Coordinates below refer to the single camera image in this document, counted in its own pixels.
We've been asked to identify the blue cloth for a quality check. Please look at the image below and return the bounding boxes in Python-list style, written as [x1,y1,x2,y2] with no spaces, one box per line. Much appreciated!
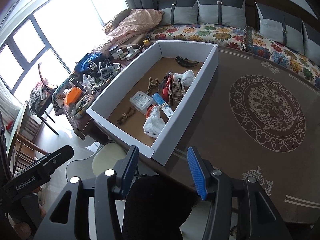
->
[74,52,103,72]

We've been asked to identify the white round stool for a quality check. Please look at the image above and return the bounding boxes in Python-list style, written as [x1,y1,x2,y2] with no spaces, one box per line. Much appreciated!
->
[92,142,128,178]

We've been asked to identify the grey two-tone strap pillow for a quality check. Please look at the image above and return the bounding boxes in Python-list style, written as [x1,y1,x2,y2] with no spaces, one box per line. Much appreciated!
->
[158,0,199,26]
[255,2,304,53]
[302,21,320,67]
[195,0,247,29]

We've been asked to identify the white cardboard box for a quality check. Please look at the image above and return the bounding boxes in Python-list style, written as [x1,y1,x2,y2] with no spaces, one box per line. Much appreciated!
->
[86,40,219,167]

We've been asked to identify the clear plastic case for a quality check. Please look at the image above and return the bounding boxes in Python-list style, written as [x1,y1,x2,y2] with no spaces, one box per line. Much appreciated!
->
[129,91,153,114]

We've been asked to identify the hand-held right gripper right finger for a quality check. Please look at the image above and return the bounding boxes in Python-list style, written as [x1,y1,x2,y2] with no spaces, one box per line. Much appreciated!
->
[187,145,293,240]

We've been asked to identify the black toothed hair comb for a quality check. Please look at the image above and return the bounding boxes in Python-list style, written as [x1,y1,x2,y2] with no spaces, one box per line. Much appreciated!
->
[175,56,201,68]

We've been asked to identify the brown side table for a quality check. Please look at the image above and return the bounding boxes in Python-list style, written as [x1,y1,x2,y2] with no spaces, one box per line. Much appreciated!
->
[51,42,160,143]

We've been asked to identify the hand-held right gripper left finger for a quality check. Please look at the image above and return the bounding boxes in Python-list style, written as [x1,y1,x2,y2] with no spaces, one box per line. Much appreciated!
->
[32,145,140,240]

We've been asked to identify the person's black pants leg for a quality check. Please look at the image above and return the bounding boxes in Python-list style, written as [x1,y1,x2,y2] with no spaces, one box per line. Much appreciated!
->
[122,175,193,240]

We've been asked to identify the white knit glove orange cuff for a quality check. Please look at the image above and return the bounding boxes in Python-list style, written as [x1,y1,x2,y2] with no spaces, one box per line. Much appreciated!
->
[143,105,167,137]
[172,70,195,87]

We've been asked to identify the black hair clip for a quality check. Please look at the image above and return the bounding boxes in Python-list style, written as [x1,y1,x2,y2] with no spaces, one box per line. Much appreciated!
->
[160,70,173,87]

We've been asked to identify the pile of white cables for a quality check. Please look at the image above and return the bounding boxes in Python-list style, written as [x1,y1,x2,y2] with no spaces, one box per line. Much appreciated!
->
[84,59,121,88]

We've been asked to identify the brown bead bracelet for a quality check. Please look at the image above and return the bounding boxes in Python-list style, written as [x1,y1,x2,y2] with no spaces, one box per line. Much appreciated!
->
[117,106,135,125]

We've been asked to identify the dark chair with draped cloth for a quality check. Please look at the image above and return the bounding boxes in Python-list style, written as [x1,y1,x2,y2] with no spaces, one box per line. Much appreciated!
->
[29,62,59,136]

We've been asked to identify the orange plastic item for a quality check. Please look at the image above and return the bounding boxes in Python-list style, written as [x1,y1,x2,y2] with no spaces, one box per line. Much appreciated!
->
[64,86,84,108]

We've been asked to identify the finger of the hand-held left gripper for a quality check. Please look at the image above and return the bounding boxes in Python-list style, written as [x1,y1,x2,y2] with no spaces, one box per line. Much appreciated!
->
[9,145,75,178]

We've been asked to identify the blue white long pack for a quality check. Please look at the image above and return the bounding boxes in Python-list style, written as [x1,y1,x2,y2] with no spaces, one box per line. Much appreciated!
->
[151,92,174,118]

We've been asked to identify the floral sofa cover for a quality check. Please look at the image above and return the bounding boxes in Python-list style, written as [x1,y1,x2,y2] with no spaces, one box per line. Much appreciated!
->
[146,24,248,51]
[244,26,320,88]

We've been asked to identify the pink blanket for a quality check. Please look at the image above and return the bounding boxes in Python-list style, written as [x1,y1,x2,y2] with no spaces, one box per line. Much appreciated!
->
[104,8,163,45]

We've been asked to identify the red fabric pouch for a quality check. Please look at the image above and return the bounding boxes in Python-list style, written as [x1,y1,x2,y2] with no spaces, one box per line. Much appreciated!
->
[162,76,175,98]

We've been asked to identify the wooden chair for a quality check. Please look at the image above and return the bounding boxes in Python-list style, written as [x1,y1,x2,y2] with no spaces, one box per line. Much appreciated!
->
[9,100,52,177]

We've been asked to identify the sparkly bow hair clip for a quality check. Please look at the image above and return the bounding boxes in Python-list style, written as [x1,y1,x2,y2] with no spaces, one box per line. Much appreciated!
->
[171,79,187,105]

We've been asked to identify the white power strip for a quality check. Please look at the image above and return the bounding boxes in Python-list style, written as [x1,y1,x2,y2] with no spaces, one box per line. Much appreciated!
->
[126,44,140,60]

